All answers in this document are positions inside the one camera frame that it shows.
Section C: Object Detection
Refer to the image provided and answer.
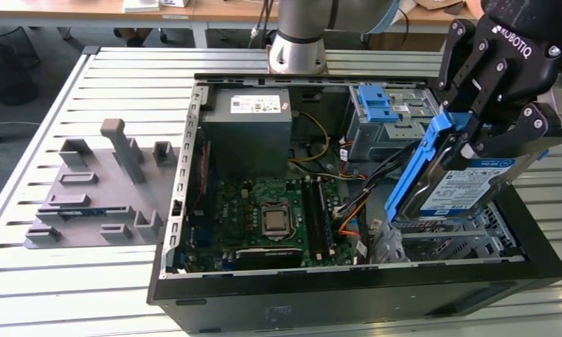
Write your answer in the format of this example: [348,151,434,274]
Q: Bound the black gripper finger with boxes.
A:
[435,18,512,119]
[459,102,562,159]

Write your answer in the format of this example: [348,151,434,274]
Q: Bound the hard disk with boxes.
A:
[384,108,551,225]

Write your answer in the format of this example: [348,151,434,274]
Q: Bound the silver disk bay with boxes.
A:
[372,217,519,264]

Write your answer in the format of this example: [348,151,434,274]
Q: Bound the brown cardboard piece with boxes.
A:
[414,0,464,15]

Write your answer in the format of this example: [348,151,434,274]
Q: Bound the blue plastic drive latch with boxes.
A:
[356,85,399,123]

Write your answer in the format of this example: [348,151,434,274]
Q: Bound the silver optical drive cage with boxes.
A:
[344,84,444,162]

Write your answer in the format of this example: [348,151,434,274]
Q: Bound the black RAM slot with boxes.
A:
[300,177,323,259]

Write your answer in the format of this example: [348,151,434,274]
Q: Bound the grey power supply unit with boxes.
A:
[198,87,295,180]

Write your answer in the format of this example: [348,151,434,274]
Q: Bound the green motherboard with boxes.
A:
[174,177,371,273]

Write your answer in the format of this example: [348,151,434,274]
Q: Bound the black CPU socket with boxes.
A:
[256,200,296,242]

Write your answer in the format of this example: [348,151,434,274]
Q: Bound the silver CPU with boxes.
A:
[261,206,291,234]

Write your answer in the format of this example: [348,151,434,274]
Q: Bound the black PC case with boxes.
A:
[144,72,562,334]

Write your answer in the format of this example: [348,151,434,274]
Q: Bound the black graphics card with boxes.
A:
[232,246,305,270]

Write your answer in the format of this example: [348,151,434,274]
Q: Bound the white book stack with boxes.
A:
[124,0,162,13]

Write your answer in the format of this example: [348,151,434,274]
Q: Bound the person legs under desk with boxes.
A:
[113,27,153,48]

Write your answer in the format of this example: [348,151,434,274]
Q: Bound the grey parts rack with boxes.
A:
[23,118,181,250]

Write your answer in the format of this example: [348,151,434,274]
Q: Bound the blue RAM stick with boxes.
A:
[58,209,108,219]

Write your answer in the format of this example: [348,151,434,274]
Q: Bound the black waste bin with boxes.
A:
[0,26,41,106]

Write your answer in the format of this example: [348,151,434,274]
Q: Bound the red wire white connector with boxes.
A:
[336,140,361,178]

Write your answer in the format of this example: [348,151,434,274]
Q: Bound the yellow wire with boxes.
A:
[287,111,331,164]

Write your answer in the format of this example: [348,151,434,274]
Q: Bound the black white wire bundle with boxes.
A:
[287,157,371,182]

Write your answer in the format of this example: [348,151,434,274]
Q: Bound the orange wire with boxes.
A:
[337,199,365,243]

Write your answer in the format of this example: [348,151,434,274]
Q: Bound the wooden desk white frame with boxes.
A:
[0,0,479,53]

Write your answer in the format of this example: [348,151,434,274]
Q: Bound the red black twisted wire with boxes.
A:
[193,142,212,216]

